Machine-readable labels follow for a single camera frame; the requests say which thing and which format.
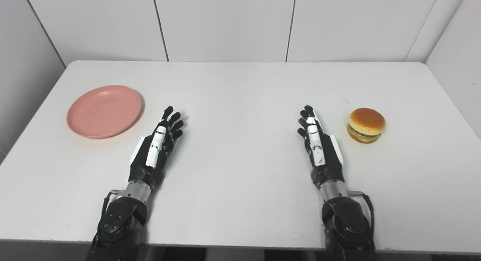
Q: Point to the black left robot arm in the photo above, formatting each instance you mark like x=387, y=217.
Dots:
x=120, y=223

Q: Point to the pink round plate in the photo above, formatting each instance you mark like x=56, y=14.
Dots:
x=103, y=110

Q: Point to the toy hamburger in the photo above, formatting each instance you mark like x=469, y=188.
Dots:
x=366, y=120

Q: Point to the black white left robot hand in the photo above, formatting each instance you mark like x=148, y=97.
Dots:
x=150, y=159

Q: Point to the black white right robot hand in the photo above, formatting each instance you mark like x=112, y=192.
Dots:
x=325, y=163

